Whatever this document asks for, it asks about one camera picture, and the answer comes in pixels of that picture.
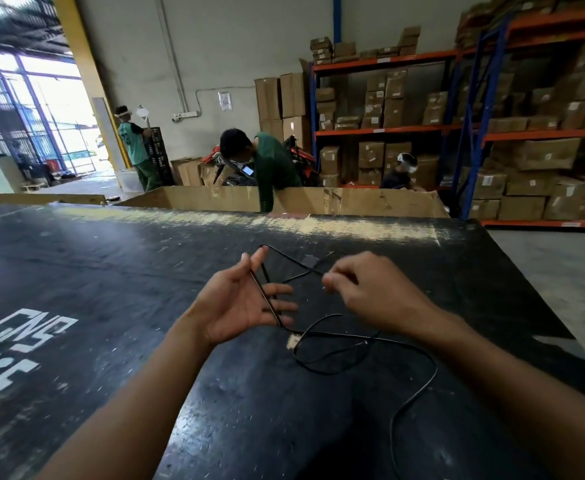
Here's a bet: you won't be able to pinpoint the white plastic tub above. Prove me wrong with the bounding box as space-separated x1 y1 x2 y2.
116 168 144 193

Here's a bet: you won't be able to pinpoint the wide blue orange shelf rack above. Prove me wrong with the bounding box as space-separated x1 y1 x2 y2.
450 4 585 229

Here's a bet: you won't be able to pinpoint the white flat panel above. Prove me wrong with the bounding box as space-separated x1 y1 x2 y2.
91 97 123 171

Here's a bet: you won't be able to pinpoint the black cable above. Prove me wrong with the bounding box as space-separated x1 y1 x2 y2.
248 243 439 480

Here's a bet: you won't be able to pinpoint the open cardboard boxes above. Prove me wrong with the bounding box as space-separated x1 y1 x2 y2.
170 157 233 188

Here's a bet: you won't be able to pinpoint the person's right forearm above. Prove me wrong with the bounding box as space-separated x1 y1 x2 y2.
420 312 585 480

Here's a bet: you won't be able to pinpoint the grey conduit pipe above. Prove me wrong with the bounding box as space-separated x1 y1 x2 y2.
153 0 189 113

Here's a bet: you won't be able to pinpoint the person's left forearm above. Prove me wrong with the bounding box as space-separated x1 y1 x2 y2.
34 314 213 480

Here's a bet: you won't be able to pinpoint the cardboard boxes on narrow rack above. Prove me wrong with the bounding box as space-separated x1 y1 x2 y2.
310 25 451 188

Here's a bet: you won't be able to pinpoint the narrow blue orange shelf rack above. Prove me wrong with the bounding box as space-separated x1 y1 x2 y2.
308 48 473 191

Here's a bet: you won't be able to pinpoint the stack of tall cardboard boxes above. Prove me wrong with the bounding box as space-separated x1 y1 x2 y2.
254 58 313 151

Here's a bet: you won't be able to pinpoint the flat wooden board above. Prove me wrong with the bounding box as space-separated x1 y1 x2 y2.
0 193 107 206

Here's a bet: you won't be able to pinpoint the large cardboard bin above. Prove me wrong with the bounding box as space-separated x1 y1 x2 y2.
117 185 451 219

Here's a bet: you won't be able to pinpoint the blue metal gate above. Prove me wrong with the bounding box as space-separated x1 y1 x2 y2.
0 49 98 175

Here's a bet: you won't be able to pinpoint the person's left hand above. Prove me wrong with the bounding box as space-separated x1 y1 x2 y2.
187 246 299 348

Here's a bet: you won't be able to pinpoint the yellow door post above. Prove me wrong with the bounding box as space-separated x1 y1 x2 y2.
52 0 132 171

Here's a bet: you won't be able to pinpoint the black motorcycle with red parts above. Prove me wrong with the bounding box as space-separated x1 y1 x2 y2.
201 135 321 188

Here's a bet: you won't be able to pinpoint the person's right hand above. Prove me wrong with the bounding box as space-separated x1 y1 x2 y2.
321 251 453 341

